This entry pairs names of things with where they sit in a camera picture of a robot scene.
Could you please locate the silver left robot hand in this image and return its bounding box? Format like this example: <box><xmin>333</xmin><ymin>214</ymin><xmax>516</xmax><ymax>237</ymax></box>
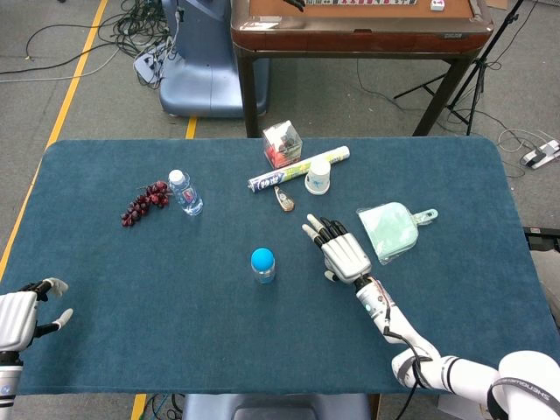
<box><xmin>0</xmin><ymin>276</ymin><xmax>74</xmax><ymax>351</ymax></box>

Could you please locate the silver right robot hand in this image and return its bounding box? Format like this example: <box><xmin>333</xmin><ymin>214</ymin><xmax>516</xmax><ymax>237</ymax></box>
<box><xmin>301</xmin><ymin>213</ymin><xmax>374</xmax><ymax>285</ymax></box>

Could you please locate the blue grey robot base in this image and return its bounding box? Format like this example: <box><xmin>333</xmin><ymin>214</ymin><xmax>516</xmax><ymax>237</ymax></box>
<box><xmin>157</xmin><ymin>0</ymin><xmax>270</xmax><ymax>119</ymax></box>

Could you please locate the clear plastic cube box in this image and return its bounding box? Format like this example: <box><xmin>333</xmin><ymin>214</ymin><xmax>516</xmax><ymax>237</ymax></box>
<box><xmin>262</xmin><ymin>119</ymin><xmax>304</xmax><ymax>170</ymax></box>

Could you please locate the light blue wrapped dustpan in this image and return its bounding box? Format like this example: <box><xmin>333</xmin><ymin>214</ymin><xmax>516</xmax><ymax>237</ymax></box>
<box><xmin>356</xmin><ymin>201</ymin><xmax>439</xmax><ymax>266</ymax></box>

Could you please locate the clear jar with blue cap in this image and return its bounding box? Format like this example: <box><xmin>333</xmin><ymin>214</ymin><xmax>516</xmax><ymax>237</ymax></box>
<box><xmin>250</xmin><ymin>247</ymin><xmax>277</xmax><ymax>284</ymax></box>

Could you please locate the white paper cup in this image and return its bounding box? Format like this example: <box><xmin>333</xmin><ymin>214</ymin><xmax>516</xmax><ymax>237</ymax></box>
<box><xmin>304</xmin><ymin>157</ymin><xmax>333</xmax><ymax>196</ymax></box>

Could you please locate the white green cylindrical tube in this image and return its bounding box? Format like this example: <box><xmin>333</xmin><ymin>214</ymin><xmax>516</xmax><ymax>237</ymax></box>
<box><xmin>247</xmin><ymin>145</ymin><xmax>351</xmax><ymax>193</ymax></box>

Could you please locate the blue table cloth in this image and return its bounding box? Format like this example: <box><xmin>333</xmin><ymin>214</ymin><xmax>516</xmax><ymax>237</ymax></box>
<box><xmin>0</xmin><ymin>136</ymin><xmax>560</xmax><ymax>395</ymax></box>

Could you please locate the blue grey robot chassis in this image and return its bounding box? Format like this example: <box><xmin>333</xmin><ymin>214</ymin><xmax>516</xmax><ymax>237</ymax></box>
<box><xmin>181</xmin><ymin>392</ymin><xmax>373</xmax><ymax>420</ymax></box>

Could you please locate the dark red grape bunch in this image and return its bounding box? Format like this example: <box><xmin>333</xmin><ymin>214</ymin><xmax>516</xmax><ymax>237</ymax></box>
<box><xmin>121</xmin><ymin>180</ymin><xmax>172</xmax><ymax>228</ymax></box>

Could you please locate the clear plastic water bottle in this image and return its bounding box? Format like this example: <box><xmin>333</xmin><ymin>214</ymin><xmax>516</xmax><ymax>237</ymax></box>
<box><xmin>168</xmin><ymin>169</ymin><xmax>205</xmax><ymax>217</ymax></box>

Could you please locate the white grey power strip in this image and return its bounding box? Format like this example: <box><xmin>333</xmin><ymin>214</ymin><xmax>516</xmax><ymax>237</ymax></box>
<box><xmin>520</xmin><ymin>139</ymin><xmax>560</xmax><ymax>170</ymax></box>

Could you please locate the brown mahjong table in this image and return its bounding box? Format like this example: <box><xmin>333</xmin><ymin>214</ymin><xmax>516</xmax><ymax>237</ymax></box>
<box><xmin>230</xmin><ymin>0</ymin><xmax>495</xmax><ymax>139</ymax></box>

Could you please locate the black tripod stand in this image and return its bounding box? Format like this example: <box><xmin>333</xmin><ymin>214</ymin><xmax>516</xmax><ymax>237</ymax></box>
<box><xmin>393</xmin><ymin>0</ymin><xmax>526</xmax><ymax>137</ymax></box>

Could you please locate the row of mahjong tiles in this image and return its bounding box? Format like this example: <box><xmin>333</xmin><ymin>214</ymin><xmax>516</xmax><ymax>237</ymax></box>
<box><xmin>305</xmin><ymin>0</ymin><xmax>417</xmax><ymax>7</ymax></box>

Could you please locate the white power strip with plugs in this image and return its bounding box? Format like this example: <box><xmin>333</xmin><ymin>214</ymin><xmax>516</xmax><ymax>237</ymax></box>
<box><xmin>133</xmin><ymin>43</ymin><xmax>170</xmax><ymax>84</ymax></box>

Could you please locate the thin black floor cable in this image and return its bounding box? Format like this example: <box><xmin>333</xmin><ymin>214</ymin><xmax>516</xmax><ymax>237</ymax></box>
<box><xmin>356</xmin><ymin>59</ymin><xmax>526</xmax><ymax>179</ymax></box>

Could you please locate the black floor cable bundle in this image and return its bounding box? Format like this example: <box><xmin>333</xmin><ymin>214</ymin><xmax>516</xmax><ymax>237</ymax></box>
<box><xmin>0</xmin><ymin>0</ymin><xmax>179</xmax><ymax>91</ymax></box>

